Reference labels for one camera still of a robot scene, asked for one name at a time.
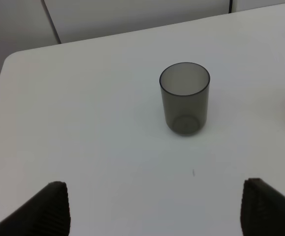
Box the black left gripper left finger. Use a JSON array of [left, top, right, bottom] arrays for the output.
[[0, 181, 71, 236]]

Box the grey translucent cup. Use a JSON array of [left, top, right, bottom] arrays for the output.
[[159, 62, 211, 136]]

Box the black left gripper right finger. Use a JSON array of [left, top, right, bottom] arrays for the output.
[[240, 178, 285, 236]]

